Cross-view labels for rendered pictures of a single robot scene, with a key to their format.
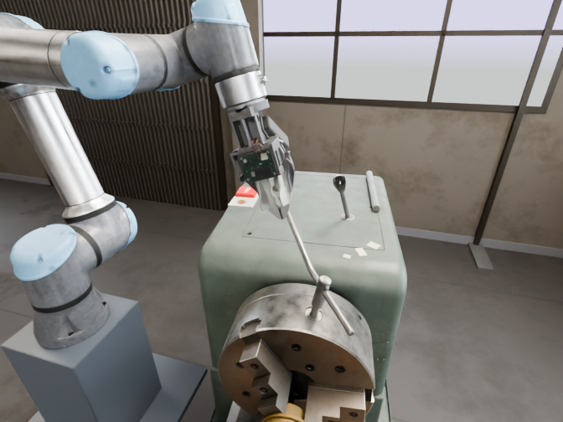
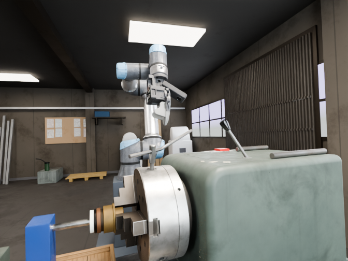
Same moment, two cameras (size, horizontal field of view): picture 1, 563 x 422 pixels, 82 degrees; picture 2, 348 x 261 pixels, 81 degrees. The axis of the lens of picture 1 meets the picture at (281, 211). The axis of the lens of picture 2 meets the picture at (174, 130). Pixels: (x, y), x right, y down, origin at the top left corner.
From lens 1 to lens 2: 79 cm
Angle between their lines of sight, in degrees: 63
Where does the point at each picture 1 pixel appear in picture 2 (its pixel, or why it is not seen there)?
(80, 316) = (127, 170)
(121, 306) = not seen: hidden behind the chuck
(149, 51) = (134, 65)
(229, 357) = not seen: hidden behind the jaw
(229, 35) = (151, 55)
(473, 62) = not seen: outside the picture
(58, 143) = (147, 112)
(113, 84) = (118, 72)
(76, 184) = (147, 126)
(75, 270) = (131, 151)
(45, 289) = (121, 154)
